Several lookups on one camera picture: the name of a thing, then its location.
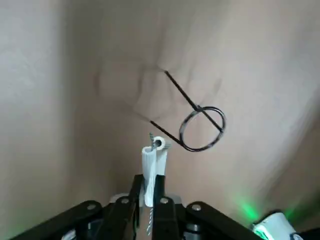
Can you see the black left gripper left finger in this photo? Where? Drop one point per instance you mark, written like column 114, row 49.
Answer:
column 120, row 215

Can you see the white clay pipe triangle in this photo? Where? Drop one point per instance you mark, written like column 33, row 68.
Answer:
column 150, row 162

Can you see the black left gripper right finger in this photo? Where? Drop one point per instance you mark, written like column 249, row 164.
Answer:
column 165, row 215

